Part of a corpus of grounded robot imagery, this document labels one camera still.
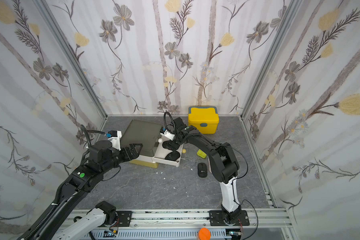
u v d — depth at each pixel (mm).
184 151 885
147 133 827
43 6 676
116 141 615
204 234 624
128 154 604
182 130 702
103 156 506
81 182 464
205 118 1024
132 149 615
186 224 734
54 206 416
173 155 873
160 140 839
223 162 522
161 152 901
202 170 882
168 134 838
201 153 983
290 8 693
